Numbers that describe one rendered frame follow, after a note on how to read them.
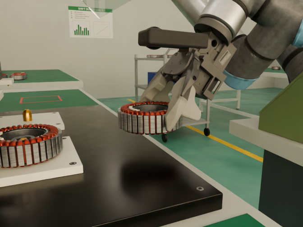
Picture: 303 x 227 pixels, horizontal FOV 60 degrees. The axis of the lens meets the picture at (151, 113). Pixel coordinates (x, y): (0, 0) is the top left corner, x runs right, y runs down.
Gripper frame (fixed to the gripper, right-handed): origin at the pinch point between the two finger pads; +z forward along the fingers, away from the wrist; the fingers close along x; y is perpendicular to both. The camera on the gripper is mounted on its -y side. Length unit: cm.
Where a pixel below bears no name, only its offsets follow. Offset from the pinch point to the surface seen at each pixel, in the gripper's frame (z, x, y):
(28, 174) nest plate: 14.8, -5.4, -12.9
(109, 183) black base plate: 10.1, -9.8, -4.5
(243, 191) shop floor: 3, 87, 138
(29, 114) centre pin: 13.3, 25.4, -13.9
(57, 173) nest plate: 13.1, -5.4, -9.8
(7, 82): 8.9, 23.3, -21.2
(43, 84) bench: 14, 159, -4
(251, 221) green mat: 4.1, -21.4, 7.3
